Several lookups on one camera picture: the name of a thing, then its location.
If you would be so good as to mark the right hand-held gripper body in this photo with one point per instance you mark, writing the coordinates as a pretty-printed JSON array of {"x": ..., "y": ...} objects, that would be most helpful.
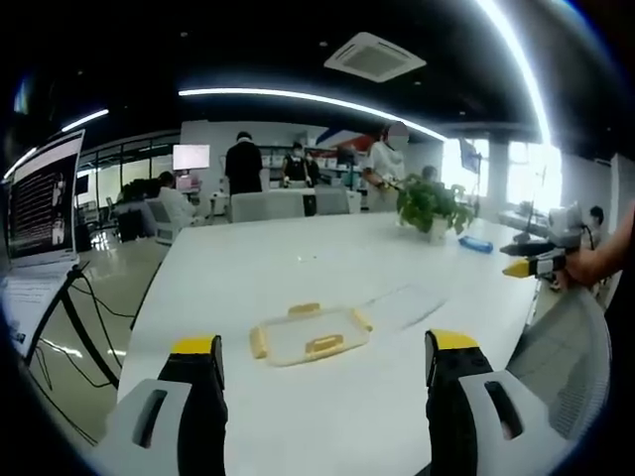
[{"x": 568, "y": 223}]

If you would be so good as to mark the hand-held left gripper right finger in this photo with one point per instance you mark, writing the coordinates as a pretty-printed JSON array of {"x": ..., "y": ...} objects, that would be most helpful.
[{"x": 476, "y": 411}]

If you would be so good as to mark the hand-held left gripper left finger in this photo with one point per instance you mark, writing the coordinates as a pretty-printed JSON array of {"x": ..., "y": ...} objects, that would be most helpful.
[{"x": 149, "y": 421}]

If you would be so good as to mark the clear lid with yellow buckles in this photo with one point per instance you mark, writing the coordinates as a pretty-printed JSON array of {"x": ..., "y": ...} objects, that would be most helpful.
[{"x": 307, "y": 337}]

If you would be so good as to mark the person's right hand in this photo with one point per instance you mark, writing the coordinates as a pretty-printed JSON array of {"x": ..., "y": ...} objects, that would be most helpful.
[{"x": 588, "y": 268}]

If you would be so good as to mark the blue pouch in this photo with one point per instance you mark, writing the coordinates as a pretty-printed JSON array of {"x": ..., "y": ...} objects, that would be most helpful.
[{"x": 476, "y": 244}]

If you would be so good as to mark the grey mesh office chair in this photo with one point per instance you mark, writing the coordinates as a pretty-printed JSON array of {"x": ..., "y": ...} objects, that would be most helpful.
[{"x": 565, "y": 367}]

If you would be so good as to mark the green potted plant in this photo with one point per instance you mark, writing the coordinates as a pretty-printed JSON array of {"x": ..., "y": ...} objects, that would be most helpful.
[{"x": 429, "y": 205}]

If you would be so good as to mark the monitor on stand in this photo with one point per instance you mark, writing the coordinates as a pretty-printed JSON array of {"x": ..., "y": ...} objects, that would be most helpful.
[{"x": 470, "y": 153}]

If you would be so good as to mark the clear plastic sheet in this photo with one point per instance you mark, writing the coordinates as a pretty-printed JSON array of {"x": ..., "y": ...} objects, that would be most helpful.
[{"x": 407, "y": 305}]

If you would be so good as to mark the printed paper sheets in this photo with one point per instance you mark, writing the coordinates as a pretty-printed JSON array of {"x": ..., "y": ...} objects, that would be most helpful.
[{"x": 27, "y": 302}]

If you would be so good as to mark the long ceiling light strip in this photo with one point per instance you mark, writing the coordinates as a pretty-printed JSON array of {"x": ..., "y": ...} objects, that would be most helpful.
[
  {"x": 307, "y": 99},
  {"x": 521, "y": 59}
]

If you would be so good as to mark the white office chair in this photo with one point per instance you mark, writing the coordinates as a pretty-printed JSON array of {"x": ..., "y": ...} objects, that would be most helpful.
[
  {"x": 268, "y": 207},
  {"x": 331, "y": 201}
]

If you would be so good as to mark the open laptop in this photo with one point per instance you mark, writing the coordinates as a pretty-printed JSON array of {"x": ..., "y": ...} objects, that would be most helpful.
[{"x": 42, "y": 203}]

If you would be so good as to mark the ceiling air conditioner vent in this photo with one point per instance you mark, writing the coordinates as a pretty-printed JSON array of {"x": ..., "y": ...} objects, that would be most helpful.
[{"x": 374, "y": 57}]

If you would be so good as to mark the black table leg frame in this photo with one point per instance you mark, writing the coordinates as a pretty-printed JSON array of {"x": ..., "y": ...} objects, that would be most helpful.
[{"x": 54, "y": 317}]

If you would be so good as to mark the wall display screen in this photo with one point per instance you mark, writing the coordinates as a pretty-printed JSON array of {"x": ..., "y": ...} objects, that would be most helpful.
[{"x": 191, "y": 157}]

